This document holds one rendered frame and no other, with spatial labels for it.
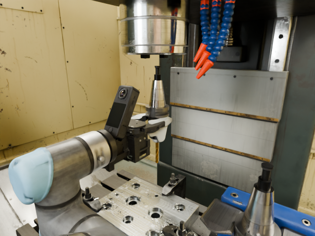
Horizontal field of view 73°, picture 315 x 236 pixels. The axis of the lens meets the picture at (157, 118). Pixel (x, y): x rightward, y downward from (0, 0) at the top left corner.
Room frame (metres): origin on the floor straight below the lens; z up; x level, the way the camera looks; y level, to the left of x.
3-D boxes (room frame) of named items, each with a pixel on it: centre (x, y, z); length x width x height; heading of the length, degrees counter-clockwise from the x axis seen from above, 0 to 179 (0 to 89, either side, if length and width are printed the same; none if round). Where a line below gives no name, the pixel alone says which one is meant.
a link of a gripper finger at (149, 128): (0.47, 0.02, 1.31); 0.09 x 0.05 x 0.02; 129
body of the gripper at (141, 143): (0.44, 0.08, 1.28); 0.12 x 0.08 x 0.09; 143
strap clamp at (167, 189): (0.70, -0.06, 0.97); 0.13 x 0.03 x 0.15; 143
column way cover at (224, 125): (0.89, -0.26, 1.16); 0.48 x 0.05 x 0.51; 53
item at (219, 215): (0.29, -0.11, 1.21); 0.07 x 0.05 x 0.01; 143
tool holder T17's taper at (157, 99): (0.55, 0.00, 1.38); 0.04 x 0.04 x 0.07
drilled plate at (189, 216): (0.59, 0.05, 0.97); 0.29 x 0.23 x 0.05; 53
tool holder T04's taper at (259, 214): (0.26, -0.15, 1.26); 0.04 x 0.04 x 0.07
